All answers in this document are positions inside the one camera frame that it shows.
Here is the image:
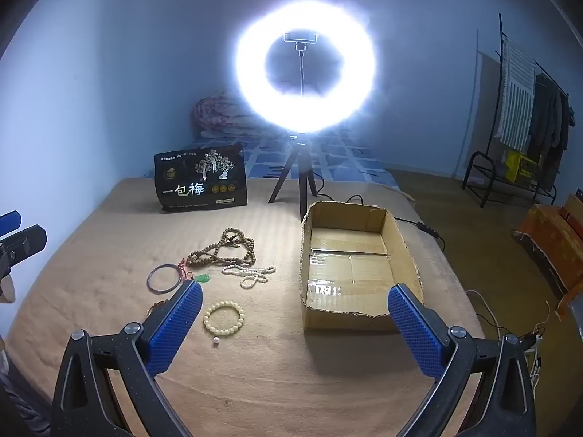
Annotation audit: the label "black cable with inline switch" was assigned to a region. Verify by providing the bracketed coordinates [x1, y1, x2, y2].
[314, 177, 447, 251]

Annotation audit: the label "orange covered furniture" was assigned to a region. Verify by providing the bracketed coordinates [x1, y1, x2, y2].
[512, 193, 583, 315]

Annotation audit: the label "silver bangle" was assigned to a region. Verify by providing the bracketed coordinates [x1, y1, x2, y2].
[146, 264, 184, 293]

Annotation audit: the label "cardboard box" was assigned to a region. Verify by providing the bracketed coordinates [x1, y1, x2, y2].
[299, 200, 424, 332]

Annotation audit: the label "blue patterned bedsheet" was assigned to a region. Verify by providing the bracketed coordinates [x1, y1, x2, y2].
[141, 127, 397, 187]

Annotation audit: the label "striped hanging towel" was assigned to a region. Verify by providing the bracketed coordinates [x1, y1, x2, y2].
[494, 39, 538, 151]

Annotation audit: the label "black tripod stand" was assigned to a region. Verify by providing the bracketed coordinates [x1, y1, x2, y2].
[268, 134, 320, 221]

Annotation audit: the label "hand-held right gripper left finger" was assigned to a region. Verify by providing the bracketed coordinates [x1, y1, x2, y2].
[51, 280, 204, 437]

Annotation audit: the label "black shoe rack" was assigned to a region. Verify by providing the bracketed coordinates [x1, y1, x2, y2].
[461, 151, 557, 209]

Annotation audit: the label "white pearl necklace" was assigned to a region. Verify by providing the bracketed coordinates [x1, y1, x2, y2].
[222, 265, 277, 289]

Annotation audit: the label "white ring light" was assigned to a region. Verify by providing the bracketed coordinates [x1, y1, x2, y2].
[234, 0, 378, 136]

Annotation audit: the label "green pendant with red cord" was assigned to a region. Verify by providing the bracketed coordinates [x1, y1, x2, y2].
[177, 259, 212, 284]

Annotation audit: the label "brown wooden bead necklace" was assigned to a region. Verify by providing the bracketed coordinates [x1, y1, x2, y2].
[187, 228, 256, 270]

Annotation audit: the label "yellow box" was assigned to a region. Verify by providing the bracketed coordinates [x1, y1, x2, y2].
[505, 150, 538, 185]

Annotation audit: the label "white floor cables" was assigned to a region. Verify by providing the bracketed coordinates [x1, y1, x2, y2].
[465, 289, 552, 387]

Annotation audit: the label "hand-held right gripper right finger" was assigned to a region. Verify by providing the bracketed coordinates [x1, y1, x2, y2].
[387, 283, 535, 437]

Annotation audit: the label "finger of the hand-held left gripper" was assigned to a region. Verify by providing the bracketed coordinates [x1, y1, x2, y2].
[0, 210, 23, 237]
[0, 224, 47, 278]

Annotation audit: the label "dark hanging clothes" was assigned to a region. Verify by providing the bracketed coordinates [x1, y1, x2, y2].
[528, 73, 575, 183]

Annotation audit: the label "yellow bead bracelet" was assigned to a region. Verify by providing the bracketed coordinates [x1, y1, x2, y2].
[203, 300, 246, 333]

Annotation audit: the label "black snack bag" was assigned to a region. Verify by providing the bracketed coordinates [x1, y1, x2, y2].
[154, 143, 249, 213]

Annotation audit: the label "black clothes rack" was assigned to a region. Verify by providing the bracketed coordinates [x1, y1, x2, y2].
[483, 13, 572, 205]

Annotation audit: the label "folded floral quilt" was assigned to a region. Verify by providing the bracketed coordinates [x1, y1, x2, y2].
[190, 93, 269, 139]

